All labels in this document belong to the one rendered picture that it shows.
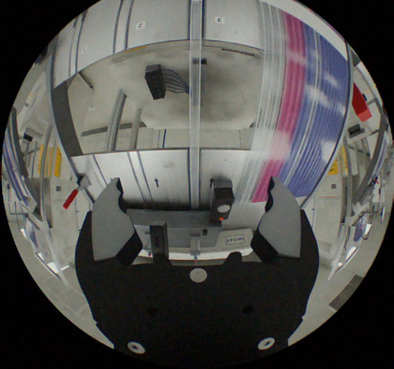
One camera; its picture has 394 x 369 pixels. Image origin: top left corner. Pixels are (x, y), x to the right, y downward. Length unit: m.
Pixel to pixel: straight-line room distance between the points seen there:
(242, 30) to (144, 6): 0.15
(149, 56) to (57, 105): 0.33
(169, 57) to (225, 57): 0.19
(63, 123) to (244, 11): 0.41
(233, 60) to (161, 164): 0.42
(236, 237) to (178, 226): 0.21
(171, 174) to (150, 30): 0.26
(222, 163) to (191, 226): 0.15
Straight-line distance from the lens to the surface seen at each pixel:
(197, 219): 0.32
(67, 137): 0.38
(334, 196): 1.32
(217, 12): 0.23
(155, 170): 0.27
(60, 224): 1.31
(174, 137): 2.06
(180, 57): 0.51
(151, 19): 0.24
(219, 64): 0.53
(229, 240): 0.45
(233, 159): 0.26
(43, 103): 1.23
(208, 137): 2.05
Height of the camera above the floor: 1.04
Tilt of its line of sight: 7 degrees down
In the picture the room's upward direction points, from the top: 179 degrees clockwise
